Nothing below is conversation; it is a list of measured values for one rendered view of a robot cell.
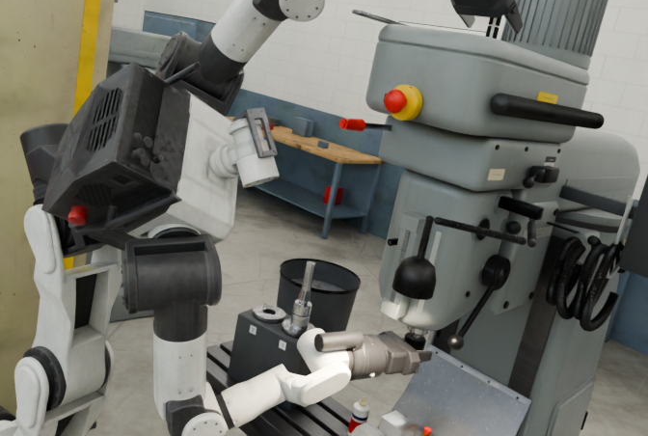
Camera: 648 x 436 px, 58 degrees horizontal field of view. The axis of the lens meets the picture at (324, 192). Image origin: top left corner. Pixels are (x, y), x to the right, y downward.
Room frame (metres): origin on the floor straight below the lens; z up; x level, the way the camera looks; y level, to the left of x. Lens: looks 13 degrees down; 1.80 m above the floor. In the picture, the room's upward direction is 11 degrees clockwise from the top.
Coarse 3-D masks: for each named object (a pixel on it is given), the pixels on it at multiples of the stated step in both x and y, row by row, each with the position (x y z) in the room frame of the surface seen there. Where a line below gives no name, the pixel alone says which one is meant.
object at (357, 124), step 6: (342, 120) 1.05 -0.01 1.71; (348, 120) 1.05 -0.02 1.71; (354, 120) 1.07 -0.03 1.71; (360, 120) 1.08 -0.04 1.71; (342, 126) 1.05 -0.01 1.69; (348, 126) 1.05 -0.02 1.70; (354, 126) 1.06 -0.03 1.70; (360, 126) 1.07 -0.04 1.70; (366, 126) 1.10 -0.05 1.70; (372, 126) 1.11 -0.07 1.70; (378, 126) 1.12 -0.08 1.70; (384, 126) 1.14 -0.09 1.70; (390, 126) 1.15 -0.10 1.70
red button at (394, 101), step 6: (396, 90) 0.99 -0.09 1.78; (390, 96) 0.98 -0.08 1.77; (396, 96) 0.98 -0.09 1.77; (402, 96) 0.98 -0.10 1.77; (384, 102) 1.00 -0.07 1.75; (390, 102) 0.98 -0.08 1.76; (396, 102) 0.97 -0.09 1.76; (402, 102) 0.97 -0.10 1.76; (390, 108) 0.98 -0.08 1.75; (396, 108) 0.98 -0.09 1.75; (402, 108) 0.98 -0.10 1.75
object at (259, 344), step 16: (240, 320) 1.45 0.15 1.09; (256, 320) 1.43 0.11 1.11; (272, 320) 1.43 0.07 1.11; (288, 320) 1.44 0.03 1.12; (240, 336) 1.44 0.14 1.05; (256, 336) 1.41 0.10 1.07; (272, 336) 1.39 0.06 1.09; (288, 336) 1.38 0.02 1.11; (240, 352) 1.44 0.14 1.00; (256, 352) 1.41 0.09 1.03; (272, 352) 1.39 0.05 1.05; (288, 352) 1.36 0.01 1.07; (240, 368) 1.43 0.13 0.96; (256, 368) 1.40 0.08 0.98; (288, 368) 1.35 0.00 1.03; (304, 368) 1.37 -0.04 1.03
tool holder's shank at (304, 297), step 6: (312, 264) 1.41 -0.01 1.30; (306, 270) 1.42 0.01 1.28; (312, 270) 1.41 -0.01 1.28; (306, 276) 1.41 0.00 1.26; (312, 276) 1.42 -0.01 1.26; (306, 282) 1.41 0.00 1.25; (306, 288) 1.41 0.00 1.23; (300, 294) 1.42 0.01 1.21; (306, 294) 1.41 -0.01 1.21; (300, 300) 1.41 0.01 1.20; (306, 300) 1.41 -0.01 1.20
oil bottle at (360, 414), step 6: (360, 402) 1.29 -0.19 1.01; (354, 408) 1.29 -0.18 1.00; (360, 408) 1.28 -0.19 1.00; (366, 408) 1.29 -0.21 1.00; (354, 414) 1.29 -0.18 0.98; (360, 414) 1.28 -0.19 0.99; (366, 414) 1.28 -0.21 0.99; (354, 420) 1.28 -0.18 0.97; (360, 420) 1.28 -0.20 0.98; (366, 420) 1.29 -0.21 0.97; (354, 426) 1.28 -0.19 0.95; (348, 432) 1.29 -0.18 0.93
